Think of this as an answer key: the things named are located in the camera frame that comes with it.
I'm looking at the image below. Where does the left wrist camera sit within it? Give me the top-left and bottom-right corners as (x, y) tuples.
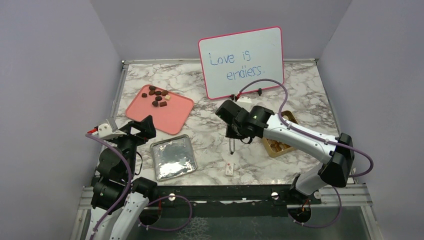
(93, 117), (127, 140)

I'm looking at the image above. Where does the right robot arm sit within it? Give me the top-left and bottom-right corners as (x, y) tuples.
(215, 100), (355, 204)

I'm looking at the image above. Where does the small white red card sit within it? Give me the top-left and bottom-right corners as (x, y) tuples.
(225, 162), (234, 176)

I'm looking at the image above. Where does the silver tin lid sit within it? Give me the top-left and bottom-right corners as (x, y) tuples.
(150, 134), (197, 182)

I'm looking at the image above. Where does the gold chocolate box tray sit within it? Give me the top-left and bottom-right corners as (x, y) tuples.
(262, 110), (298, 158)

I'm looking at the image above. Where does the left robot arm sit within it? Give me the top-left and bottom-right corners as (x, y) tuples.
(85, 115), (157, 240)

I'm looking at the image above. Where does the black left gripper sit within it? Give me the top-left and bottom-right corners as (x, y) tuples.
(110, 114), (157, 178)

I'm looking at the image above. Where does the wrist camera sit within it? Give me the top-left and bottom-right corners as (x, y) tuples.
(235, 96), (253, 108)
(93, 117), (127, 140)

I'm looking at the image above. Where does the pink framed whiteboard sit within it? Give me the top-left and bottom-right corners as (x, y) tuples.
(197, 26), (285, 100)

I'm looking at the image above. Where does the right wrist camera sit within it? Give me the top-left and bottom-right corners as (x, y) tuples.
(235, 96), (253, 108)

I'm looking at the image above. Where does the pink plastic tray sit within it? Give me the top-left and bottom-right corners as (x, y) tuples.
(125, 84), (195, 135)

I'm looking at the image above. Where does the black metal base rail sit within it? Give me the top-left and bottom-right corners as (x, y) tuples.
(129, 182), (321, 218)

